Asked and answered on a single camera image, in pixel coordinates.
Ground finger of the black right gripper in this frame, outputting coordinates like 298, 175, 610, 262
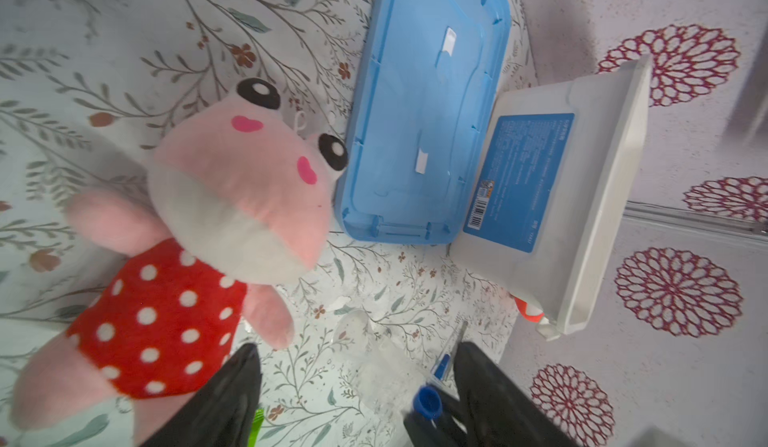
403, 386, 471, 447

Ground blue plastic bin lid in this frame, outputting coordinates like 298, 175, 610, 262
334, 0, 511, 245

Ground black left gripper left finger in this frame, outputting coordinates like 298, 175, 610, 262
143, 343, 262, 447

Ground pink frog plush toy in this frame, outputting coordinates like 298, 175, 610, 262
10, 78, 348, 443

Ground white plastic storage bin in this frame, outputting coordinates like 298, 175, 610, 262
449, 55, 653, 340

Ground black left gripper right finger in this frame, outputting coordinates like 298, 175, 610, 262
454, 342, 576, 447

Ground blue tweezers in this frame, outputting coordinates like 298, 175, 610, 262
432, 320, 468, 381

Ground green snack packet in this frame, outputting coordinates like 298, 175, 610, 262
247, 408, 265, 447

